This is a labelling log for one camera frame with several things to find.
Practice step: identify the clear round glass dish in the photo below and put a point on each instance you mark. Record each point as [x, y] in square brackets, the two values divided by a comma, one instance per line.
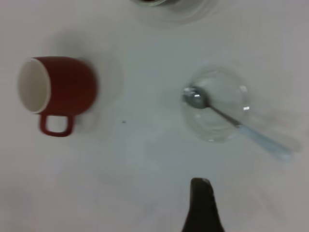
[217, 79]

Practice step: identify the clear double-wall glass cup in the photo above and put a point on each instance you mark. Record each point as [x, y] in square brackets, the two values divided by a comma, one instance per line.
[183, 12]

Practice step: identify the red ceramic mug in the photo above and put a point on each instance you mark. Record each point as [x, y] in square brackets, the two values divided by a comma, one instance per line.
[70, 84]

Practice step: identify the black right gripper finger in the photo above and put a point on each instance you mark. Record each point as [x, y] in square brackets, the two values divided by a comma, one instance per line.
[202, 207]

